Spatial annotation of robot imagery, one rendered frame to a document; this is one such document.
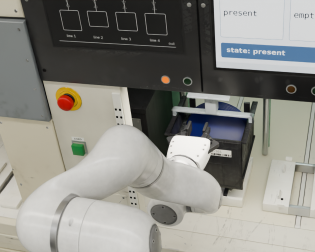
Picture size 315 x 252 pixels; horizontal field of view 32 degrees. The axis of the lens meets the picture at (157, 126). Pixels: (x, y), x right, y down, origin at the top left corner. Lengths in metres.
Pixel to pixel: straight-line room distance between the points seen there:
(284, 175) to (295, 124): 0.32
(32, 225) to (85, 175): 0.11
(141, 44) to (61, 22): 0.18
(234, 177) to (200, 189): 0.47
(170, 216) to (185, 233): 0.40
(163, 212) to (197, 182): 0.12
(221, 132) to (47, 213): 0.96
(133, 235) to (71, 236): 0.09
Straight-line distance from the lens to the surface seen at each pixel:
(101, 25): 1.21
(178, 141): 1.39
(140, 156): 0.91
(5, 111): 1.47
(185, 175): 1.14
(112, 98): 1.30
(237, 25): 1.12
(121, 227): 0.80
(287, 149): 1.91
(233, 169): 1.60
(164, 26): 1.16
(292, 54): 1.13
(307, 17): 1.09
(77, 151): 1.43
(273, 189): 1.71
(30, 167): 1.57
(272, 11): 1.09
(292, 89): 1.17
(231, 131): 1.70
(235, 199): 1.68
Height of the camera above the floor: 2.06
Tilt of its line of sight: 36 degrees down
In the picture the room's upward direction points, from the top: 7 degrees counter-clockwise
